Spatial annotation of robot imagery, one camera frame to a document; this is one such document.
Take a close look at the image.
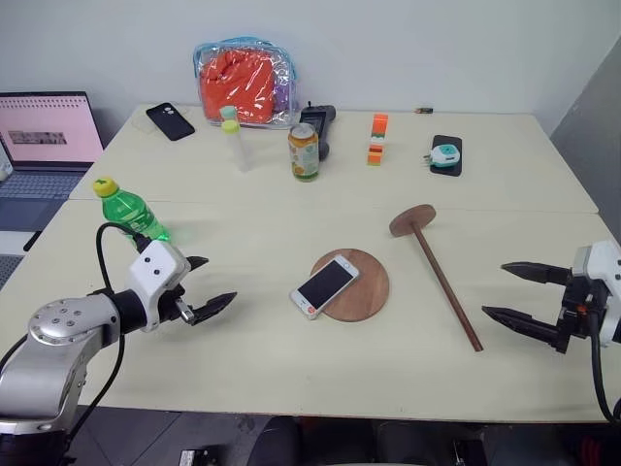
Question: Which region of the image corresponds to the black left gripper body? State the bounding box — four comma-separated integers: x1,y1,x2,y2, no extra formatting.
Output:
155,284,198,326

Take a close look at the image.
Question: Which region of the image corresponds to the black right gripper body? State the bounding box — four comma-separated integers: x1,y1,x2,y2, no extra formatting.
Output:
550,276,610,355

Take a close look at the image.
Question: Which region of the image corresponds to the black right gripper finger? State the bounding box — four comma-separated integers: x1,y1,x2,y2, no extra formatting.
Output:
500,261,572,286
480,305,564,348

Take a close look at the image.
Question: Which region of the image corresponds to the wooden stick with disc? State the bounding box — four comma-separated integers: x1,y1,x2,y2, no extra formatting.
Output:
388,203,485,353

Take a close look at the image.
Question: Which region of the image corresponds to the green bottle with yellow cap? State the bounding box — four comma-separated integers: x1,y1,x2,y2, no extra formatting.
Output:
92,176,174,245

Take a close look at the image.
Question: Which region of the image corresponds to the white smartphone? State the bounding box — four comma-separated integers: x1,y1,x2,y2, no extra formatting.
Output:
288,254,361,321

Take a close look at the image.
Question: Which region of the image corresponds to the clear tube with yellow cap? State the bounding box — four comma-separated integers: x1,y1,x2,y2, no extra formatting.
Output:
220,119,254,174

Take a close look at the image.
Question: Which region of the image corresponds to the black rectangular pad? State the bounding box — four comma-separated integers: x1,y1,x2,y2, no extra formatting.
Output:
429,134,464,179

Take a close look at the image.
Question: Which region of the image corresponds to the black smartphone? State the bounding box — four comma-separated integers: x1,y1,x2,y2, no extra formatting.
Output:
145,101,197,143

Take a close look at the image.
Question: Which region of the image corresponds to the dark rounded shape under table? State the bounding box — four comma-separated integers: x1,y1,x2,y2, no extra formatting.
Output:
231,415,303,466

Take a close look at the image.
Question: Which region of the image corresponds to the round wooden base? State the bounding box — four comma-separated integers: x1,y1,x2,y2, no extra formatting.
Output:
310,248,391,324

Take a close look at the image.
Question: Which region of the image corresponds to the white and teal plug adapter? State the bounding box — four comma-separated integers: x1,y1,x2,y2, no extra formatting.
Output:
420,143,459,171

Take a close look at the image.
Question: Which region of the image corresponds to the orange drink can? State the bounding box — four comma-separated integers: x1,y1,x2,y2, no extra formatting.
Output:
287,122,321,183

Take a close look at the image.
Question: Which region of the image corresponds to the clear bag with orange cloth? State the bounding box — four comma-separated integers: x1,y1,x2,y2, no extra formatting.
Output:
193,34,299,130

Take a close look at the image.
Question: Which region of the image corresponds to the black handheld scanner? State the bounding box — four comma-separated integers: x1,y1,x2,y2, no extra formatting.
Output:
298,101,338,162

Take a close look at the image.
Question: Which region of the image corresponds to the open grey laptop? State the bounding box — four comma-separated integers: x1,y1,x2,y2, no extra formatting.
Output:
0,90,106,235

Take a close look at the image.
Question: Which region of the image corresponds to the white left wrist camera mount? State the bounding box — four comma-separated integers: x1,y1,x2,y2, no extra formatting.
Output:
126,240,192,333

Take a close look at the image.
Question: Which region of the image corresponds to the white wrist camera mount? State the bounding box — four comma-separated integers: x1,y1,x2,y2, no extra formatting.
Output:
572,240,621,349
126,240,192,333

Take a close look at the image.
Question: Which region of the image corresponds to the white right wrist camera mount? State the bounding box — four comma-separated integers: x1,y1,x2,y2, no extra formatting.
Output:
572,240,621,349

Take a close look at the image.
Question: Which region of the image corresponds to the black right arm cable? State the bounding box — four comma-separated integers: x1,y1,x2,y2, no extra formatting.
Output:
588,310,621,424

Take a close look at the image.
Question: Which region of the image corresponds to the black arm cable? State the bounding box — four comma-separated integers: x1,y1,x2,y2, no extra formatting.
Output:
588,310,621,424
65,221,151,443

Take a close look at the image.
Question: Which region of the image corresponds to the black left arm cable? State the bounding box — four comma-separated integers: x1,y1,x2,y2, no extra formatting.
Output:
65,221,151,443

